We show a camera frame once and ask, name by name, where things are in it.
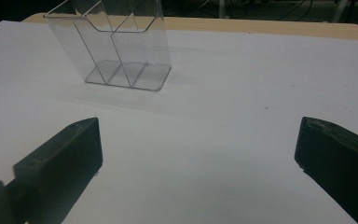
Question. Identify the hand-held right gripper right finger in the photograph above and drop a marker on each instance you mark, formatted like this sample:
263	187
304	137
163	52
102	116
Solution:
338	158

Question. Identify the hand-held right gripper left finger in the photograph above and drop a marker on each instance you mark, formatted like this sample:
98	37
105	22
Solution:
62	158

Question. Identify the clear acrylic compartment holder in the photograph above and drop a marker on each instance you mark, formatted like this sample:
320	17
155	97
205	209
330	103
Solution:
118	46

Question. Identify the white table cover sheet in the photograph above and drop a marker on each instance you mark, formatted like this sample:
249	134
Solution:
199	124

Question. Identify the metal stand leg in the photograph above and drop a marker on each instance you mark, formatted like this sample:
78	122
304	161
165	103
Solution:
222	7
338	11

